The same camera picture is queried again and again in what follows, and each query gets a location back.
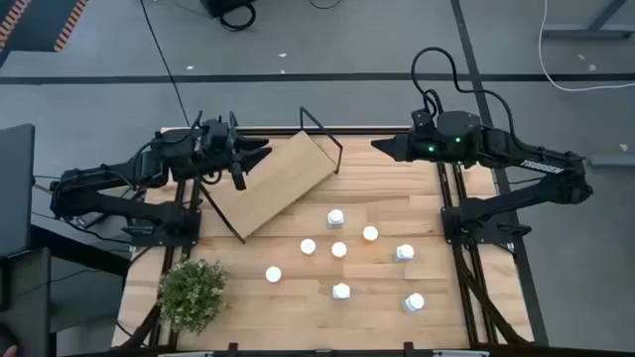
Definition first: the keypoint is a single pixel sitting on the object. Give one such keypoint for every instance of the dark cabinet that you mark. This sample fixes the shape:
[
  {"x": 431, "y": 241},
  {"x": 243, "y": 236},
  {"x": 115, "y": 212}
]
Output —
[{"x": 25, "y": 297}]

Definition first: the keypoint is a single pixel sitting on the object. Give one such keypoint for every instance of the dark mat with orange stripes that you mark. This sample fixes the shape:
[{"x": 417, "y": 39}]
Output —
[{"x": 39, "y": 25}]

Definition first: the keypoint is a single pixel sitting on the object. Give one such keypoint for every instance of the white medicine bottle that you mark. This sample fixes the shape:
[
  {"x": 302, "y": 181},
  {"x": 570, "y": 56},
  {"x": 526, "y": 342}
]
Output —
[
  {"x": 414, "y": 301},
  {"x": 335, "y": 217},
  {"x": 405, "y": 252},
  {"x": 341, "y": 291}
]

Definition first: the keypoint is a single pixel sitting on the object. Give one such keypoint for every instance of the wooden shelf with black frame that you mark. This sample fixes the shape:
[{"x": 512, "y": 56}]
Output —
[{"x": 278, "y": 188}]

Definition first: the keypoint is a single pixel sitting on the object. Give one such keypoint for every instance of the orange pill bottle white cap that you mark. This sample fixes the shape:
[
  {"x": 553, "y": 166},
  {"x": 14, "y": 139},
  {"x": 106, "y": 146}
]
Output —
[
  {"x": 339, "y": 249},
  {"x": 307, "y": 246},
  {"x": 273, "y": 274},
  {"x": 370, "y": 233}
]

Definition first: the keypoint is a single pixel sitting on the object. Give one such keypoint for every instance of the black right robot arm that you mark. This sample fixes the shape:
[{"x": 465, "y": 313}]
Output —
[{"x": 546, "y": 166}]

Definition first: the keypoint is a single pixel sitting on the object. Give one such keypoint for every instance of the green artificial potted plant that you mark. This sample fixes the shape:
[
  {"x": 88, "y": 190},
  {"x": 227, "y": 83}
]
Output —
[{"x": 193, "y": 295}]

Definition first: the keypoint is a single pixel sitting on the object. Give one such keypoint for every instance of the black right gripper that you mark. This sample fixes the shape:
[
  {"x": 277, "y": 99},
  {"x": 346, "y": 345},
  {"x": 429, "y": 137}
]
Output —
[{"x": 424, "y": 141}]

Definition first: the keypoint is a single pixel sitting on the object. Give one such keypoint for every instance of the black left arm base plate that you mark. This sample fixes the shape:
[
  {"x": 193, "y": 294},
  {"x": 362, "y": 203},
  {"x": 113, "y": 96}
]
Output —
[{"x": 149, "y": 240}]

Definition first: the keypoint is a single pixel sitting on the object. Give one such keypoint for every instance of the person's hand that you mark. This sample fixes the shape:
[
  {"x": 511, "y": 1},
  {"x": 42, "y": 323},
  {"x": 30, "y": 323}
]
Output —
[{"x": 8, "y": 351}]

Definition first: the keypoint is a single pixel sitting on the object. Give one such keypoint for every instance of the grey metal stand frame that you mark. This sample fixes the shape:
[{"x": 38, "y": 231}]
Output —
[{"x": 585, "y": 31}]

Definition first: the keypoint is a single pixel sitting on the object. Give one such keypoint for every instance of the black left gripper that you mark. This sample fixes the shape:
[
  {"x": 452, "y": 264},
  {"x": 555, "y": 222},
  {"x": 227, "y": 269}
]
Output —
[{"x": 223, "y": 154}]

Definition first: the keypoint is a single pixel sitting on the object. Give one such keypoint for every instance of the black metal table frame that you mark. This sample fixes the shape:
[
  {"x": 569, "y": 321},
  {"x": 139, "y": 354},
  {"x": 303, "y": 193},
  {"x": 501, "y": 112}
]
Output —
[{"x": 357, "y": 131}]

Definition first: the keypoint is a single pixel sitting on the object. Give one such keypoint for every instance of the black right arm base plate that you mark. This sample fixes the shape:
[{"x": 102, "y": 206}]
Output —
[{"x": 496, "y": 235}]

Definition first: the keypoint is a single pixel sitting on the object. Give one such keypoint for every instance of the dark flat panel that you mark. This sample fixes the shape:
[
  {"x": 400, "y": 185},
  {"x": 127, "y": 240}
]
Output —
[{"x": 15, "y": 188}]

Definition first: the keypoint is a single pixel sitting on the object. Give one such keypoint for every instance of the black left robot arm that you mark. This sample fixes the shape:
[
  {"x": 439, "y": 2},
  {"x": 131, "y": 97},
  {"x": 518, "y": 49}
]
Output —
[{"x": 114, "y": 208}]

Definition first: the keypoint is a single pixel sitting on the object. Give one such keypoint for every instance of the black power adapter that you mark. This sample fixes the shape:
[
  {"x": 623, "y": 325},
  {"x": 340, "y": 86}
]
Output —
[{"x": 91, "y": 220}]

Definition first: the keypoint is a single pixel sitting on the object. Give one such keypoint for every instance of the grey metal bar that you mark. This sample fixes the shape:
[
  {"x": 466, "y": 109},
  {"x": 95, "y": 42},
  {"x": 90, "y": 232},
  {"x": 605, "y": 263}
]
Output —
[{"x": 612, "y": 161}]

